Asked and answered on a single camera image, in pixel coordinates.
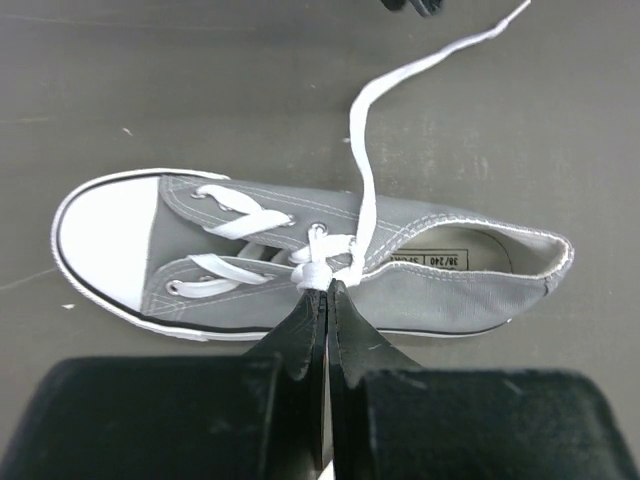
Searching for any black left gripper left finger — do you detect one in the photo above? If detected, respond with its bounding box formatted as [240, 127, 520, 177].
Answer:
[1, 291, 327, 479]

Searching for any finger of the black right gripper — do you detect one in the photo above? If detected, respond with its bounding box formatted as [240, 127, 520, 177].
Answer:
[410, 0, 444, 17]
[382, 0, 404, 11]

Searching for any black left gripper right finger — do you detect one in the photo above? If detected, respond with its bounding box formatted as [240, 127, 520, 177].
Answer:
[327, 282, 639, 479]

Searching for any grey sneaker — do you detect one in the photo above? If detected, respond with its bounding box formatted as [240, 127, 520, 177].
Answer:
[51, 168, 574, 341]

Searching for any white shoelace of shoe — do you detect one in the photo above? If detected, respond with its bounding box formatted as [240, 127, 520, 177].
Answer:
[166, 1, 530, 299]

